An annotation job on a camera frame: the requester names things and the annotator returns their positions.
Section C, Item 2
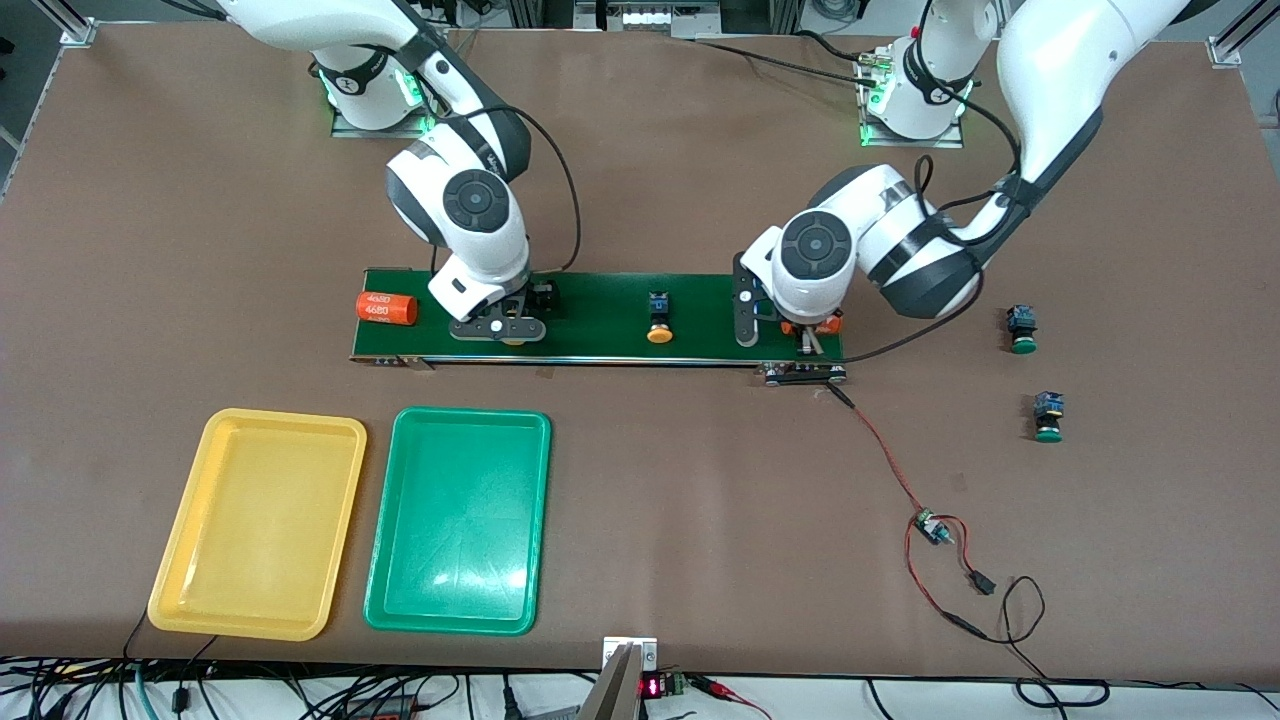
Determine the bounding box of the red alligator clip lead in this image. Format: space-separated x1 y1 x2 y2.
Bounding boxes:
692 676 773 720

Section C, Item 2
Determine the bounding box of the thin black looped cable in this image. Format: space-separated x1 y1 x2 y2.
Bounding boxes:
985 575 1111 709

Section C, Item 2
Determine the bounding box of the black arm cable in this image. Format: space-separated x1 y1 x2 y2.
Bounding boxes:
420 30 583 276
830 0 1023 365

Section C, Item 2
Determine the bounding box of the yellow plastic tray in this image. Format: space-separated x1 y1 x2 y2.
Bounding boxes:
147 407 368 642

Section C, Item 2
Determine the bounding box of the green conveyor belt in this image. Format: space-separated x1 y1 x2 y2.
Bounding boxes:
349 268 850 388

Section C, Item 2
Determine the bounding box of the red black twisted conveyor cable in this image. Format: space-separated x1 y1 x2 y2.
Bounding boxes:
826 383 929 518

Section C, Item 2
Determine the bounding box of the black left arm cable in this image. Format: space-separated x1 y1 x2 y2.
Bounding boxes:
830 0 1023 365

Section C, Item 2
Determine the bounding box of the black cable bundle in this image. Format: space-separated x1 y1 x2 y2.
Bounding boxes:
0 655 601 720

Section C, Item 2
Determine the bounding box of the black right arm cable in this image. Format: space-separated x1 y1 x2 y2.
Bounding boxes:
420 30 583 276

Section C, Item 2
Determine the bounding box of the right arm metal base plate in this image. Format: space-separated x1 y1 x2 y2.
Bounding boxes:
332 30 446 139

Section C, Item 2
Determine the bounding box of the black cable on table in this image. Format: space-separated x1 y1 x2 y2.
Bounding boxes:
690 30 886 89

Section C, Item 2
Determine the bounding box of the green plastic tray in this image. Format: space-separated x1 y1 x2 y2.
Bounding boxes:
363 406 553 636

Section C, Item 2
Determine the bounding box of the red black power lead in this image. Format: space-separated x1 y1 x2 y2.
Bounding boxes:
905 515 1001 641

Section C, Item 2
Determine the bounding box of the white power strip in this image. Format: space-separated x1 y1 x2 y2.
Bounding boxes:
575 0 721 39

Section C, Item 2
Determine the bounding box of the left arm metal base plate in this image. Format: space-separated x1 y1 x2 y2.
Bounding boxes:
860 50 966 149

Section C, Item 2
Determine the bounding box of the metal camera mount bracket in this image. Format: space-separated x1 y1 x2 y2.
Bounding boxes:
578 635 660 720

